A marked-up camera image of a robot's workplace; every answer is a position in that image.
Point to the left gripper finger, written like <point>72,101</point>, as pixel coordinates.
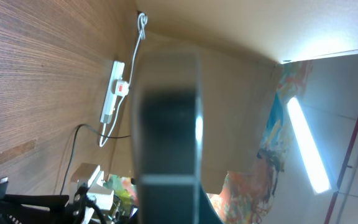
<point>207,214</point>

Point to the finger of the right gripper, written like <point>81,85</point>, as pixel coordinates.
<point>27,209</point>

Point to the teal screen smartphone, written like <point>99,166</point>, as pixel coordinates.
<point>167,132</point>

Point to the white USB charger plug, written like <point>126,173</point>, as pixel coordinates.
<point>120,88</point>

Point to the fluorescent ceiling light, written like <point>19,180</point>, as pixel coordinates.
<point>309,152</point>

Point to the white power strip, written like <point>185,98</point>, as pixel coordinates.
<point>110,98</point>

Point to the colourful wall painting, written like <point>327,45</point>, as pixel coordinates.
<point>244,151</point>

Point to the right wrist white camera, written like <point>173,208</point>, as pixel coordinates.
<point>91,176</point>

